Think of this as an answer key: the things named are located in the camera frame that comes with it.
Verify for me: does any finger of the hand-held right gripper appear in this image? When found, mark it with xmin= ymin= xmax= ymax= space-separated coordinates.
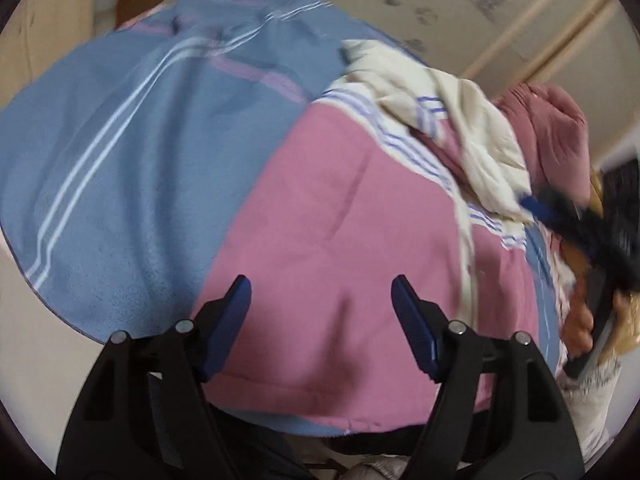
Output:
xmin=519 ymin=186 xmax=586 ymax=242

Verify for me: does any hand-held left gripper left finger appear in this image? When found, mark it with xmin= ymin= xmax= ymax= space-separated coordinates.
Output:
xmin=55 ymin=275 xmax=261 ymax=480

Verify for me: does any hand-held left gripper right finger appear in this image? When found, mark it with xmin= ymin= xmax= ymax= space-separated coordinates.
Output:
xmin=391 ymin=275 xmax=586 ymax=480

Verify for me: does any white and pink hooded jacket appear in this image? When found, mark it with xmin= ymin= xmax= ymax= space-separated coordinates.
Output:
xmin=192 ymin=40 xmax=563 ymax=433

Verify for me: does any person's right hand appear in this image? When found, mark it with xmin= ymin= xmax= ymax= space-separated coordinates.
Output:
xmin=561 ymin=280 xmax=596 ymax=359

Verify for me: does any pink floral bed sheet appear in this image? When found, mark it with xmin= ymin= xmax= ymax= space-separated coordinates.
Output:
xmin=542 ymin=225 xmax=583 ymax=332

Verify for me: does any pink folded quilt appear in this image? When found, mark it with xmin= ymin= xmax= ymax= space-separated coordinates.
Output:
xmin=492 ymin=82 xmax=594 ymax=204

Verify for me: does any person's dark clothing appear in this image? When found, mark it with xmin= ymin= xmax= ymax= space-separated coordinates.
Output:
xmin=210 ymin=402 xmax=481 ymax=480

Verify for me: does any frosted floral sliding door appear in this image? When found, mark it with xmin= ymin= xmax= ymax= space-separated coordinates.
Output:
xmin=320 ymin=0 xmax=617 ymax=82
xmin=530 ymin=0 xmax=640 ymax=103

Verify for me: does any blue plaid blanket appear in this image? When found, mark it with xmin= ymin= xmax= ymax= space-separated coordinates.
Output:
xmin=0 ymin=0 xmax=562 ymax=437

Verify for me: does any light wood cabinet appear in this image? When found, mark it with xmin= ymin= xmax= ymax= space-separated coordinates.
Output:
xmin=0 ymin=0 xmax=99 ymax=111

